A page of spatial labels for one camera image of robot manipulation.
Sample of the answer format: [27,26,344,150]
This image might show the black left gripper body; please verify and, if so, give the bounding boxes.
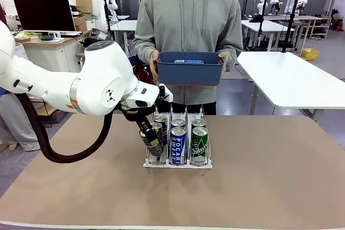
[120,103,157,134]

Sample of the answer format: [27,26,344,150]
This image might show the blue plastic bin orange handles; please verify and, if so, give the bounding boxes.
[156,51,225,87]

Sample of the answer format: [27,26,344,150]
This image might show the person's right forearm grey sleeve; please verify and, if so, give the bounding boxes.
[133,34,160,65]

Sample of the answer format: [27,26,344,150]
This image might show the person's left forearm grey sleeve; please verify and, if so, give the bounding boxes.
[223,38,244,72]

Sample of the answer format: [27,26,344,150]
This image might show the person's right hand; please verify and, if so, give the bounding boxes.
[149,50,160,82]

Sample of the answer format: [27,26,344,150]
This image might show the person's left hand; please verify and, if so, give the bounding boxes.
[217,53,226,73]

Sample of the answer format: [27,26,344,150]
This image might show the blue Pocari Sweat can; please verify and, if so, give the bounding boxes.
[170,119,187,131]
[170,127,187,166]

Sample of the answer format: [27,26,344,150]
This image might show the red jacket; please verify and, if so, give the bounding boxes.
[133,64,156,85]

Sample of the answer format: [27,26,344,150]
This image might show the green Chilsung cider can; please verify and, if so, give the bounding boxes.
[191,127,209,166]
[191,119,208,130]

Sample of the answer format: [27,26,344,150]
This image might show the wooden shelf bench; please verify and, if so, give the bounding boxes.
[264,14,332,39]

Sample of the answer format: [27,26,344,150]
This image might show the black office chair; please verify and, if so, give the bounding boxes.
[129,53,154,84]

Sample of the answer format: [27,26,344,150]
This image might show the black tripod stand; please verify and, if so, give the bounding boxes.
[257,0,270,49]
[281,0,302,53]

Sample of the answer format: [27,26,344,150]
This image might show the yellow plastic crate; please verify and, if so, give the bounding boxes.
[301,47,320,60]

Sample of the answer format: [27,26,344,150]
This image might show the small black wooden shelf rack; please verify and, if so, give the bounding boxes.
[26,96,71,128]

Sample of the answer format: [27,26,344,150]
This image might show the white background table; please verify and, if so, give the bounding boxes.
[241,19,295,50]
[109,19,138,53]

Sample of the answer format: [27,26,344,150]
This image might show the clear plastic tray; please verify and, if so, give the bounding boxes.
[88,27,111,40]

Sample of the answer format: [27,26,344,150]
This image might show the white cabinet wooden top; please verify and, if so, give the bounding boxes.
[16,31,91,74]

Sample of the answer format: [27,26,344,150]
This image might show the cardboard box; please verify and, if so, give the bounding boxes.
[74,0,93,14]
[72,14,88,32]

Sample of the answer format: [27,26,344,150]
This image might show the person in grey hoodie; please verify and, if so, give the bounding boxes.
[133,0,244,116]

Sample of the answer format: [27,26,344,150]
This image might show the large white table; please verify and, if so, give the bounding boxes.
[236,51,345,123]

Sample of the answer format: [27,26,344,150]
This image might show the person in grey trousers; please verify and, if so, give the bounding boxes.
[0,3,41,152]

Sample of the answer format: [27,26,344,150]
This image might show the white air purifier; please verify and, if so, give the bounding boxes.
[15,41,29,60]

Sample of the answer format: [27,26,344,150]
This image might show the black computer monitor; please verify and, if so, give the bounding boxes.
[13,0,77,33]

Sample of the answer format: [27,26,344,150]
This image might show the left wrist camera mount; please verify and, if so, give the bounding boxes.
[157,86,174,104]

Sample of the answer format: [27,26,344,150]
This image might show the white wire can dispenser rack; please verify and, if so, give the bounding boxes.
[142,104,215,169]

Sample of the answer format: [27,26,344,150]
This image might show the black braided cable hose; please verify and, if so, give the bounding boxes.
[16,94,114,164]

